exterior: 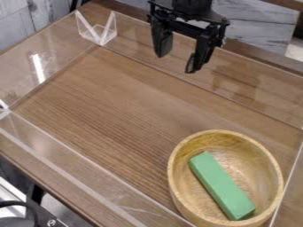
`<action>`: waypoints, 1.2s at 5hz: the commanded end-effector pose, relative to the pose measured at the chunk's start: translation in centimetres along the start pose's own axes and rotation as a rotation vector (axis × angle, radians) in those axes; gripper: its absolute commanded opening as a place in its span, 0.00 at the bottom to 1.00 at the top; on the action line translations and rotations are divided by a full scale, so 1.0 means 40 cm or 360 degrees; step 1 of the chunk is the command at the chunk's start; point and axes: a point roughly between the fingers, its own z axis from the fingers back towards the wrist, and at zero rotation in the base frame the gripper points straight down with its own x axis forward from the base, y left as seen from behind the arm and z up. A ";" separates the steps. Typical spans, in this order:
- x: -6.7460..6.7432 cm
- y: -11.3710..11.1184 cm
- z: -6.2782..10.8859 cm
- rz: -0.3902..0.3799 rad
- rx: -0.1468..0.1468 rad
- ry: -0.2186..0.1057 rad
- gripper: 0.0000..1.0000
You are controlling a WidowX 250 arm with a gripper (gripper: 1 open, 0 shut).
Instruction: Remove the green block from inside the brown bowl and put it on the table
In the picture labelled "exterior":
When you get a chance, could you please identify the black metal table bracket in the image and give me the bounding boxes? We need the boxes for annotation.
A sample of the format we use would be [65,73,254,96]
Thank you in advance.
[26,184,68,227]

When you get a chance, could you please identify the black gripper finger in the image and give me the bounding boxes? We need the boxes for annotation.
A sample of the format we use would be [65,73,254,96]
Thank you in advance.
[150,17,172,58]
[184,26,222,74]

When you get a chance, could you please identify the light brown wooden bowl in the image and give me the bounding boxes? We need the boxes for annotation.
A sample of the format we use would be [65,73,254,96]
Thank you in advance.
[166,129,284,227]

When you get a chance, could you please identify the clear acrylic tray enclosure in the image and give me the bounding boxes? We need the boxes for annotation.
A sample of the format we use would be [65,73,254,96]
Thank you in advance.
[0,5,303,227]

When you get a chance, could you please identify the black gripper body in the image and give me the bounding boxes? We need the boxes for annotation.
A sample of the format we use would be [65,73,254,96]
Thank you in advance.
[148,0,229,39]

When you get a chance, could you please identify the green rectangular block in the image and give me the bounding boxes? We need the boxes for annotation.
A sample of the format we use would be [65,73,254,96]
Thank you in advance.
[188,152,256,221]

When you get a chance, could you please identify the black cable lower left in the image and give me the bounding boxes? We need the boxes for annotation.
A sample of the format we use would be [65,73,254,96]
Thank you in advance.
[0,200,39,227]

